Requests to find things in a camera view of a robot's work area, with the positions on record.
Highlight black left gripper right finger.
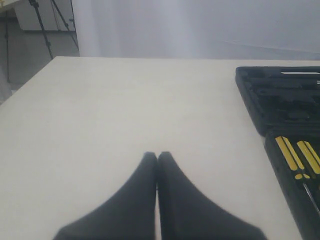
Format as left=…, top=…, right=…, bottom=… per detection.
left=157, top=151, right=266, bottom=240

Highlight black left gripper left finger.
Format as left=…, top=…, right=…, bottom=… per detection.
left=55, top=152, right=157, bottom=240

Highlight black plastic tool case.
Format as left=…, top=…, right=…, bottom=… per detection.
left=235, top=66, right=320, bottom=240

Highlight large yellow black screwdriver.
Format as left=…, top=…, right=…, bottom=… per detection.
left=275, top=136, right=320, bottom=215

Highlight middle yellow black screwdriver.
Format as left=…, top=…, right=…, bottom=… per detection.
left=297, top=140, right=320, bottom=175

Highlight white backdrop curtain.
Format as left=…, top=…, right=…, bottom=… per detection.
left=73, top=0, right=320, bottom=60

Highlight black tripod stand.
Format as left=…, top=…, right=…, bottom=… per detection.
left=0, top=0, right=79, bottom=84

